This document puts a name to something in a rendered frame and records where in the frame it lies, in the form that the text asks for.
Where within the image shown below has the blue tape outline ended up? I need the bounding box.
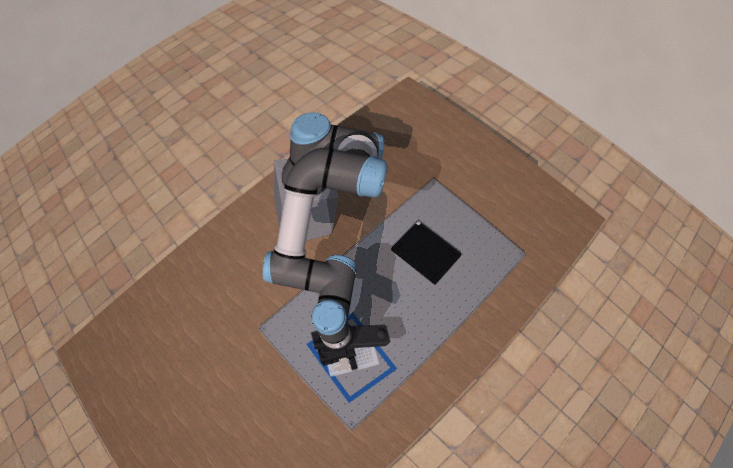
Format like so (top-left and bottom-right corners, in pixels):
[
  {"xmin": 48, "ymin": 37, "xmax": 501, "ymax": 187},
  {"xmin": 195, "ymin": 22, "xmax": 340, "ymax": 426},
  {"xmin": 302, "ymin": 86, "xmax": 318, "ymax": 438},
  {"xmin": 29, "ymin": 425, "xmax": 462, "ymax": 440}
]
[{"xmin": 307, "ymin": 313, "xmax": 397, "ymax": 402}]

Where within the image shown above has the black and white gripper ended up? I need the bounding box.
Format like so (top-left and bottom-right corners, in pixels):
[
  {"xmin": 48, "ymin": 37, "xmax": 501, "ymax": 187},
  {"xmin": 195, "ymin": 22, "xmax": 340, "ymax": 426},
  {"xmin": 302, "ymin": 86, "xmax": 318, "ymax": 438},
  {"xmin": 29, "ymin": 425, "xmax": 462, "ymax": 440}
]
[{"xmin": 311, "ymin": 325, "xmax": 358, "ymax": 372}]

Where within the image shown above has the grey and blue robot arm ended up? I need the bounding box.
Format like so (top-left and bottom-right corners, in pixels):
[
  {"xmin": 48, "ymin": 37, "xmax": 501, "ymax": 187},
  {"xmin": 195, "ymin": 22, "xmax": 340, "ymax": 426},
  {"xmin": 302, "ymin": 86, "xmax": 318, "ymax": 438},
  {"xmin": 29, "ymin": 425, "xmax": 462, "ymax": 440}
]
[{"xmin": 263, "ymin": 112, "xmax": 390, "ymax": 349}]

